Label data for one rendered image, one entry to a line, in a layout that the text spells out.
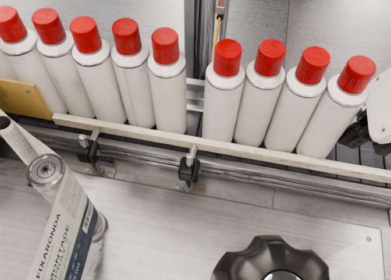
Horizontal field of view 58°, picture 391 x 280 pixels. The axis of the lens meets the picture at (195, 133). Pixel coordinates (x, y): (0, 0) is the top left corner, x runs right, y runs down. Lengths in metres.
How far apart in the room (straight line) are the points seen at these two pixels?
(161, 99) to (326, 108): 0.22
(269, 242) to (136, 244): 0.33
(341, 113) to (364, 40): 0.44
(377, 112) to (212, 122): 0.22
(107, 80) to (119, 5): 0.42
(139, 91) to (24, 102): 0.20
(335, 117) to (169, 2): 0.55
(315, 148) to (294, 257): 0.35
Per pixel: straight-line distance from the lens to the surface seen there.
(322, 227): 0.56
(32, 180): 0.38
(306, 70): 0.44
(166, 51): 0.44
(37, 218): 0.57
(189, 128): 0.60
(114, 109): 0.56
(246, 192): 0.61
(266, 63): 0.43
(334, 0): 0.98
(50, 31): 0.50
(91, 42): 0.47
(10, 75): 0.60
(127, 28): 0.46
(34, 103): 0.60
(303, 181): 0.59
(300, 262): 0.22
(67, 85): 0.55
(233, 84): 0.45
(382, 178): 0.60
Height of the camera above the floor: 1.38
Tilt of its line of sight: 58 degrees down
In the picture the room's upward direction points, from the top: 2 degrees clockwise
